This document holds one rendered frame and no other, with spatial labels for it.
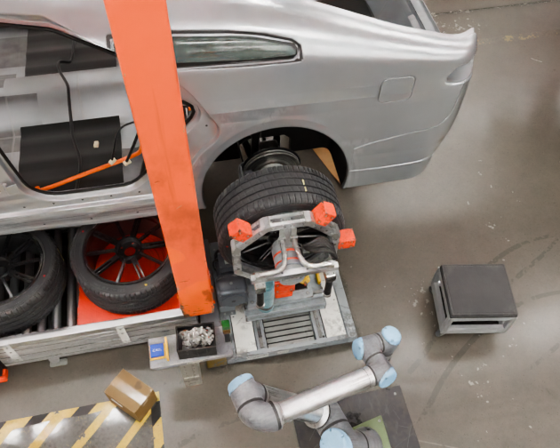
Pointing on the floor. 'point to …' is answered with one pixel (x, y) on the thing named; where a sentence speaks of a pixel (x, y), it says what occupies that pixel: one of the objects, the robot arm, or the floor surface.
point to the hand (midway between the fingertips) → (364, 372)
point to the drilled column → (192, 372)
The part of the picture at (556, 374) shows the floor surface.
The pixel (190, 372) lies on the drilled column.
